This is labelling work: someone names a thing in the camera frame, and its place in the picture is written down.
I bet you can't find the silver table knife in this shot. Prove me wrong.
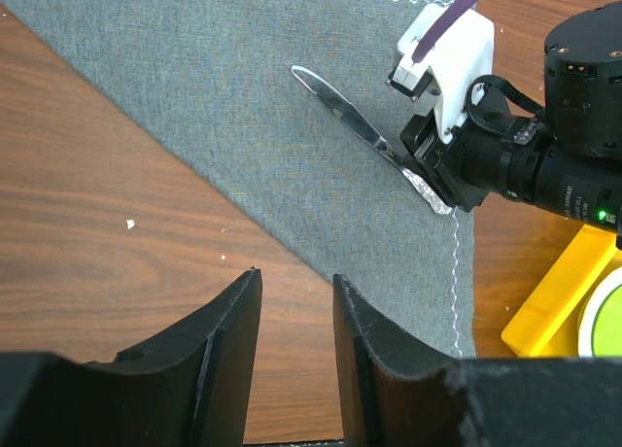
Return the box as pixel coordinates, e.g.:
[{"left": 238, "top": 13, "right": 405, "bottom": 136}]
[{"left": 290, "top": 65, "right": 453, "bottom": 216}]

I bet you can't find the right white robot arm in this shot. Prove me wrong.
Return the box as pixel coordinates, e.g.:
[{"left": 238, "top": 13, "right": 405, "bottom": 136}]
[{"left": 400, "top": 2, "right": 621, "bottom": 234}]

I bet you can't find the green plate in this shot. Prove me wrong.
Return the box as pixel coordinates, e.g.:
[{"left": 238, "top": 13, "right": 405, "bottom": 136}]
[{"left": 592, "top": 287, "right": 622, "bottom": 357}]

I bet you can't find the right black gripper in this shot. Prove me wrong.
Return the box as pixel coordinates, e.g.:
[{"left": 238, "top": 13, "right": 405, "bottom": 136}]
[{"left": 399, "top": 114, "right": 510, "bottom": 213}]

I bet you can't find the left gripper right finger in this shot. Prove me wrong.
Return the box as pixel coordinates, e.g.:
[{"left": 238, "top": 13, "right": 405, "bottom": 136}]
[{"left": 333, "top": 274, "right": 621, "bottom": 446}]

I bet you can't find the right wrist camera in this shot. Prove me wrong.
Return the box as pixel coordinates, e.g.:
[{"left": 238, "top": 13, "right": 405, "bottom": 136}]
[{"left": 388, "top": 3, "right": 495, "bottom": 144}]

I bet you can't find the white plate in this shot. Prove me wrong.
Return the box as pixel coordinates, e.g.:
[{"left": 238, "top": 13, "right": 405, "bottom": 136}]
[{"left": 577, "top": 267, "right": 621, "bottom": 358}]

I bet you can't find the grey cloth napkin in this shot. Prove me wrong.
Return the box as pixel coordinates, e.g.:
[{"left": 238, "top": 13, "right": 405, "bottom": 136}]
[{"left": 1, "top": 0, "right": 475, "bottom": 358}]

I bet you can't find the yellow plastic tray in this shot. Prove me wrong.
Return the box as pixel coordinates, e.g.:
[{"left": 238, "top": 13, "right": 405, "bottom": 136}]
[{"left": 501, "top": 226, "right": 621, "bottom": 358}]

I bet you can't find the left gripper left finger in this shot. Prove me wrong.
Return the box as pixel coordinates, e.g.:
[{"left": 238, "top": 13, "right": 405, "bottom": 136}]
[{"left": 1, "top": 269, "right": 262, "bottom": 446}]

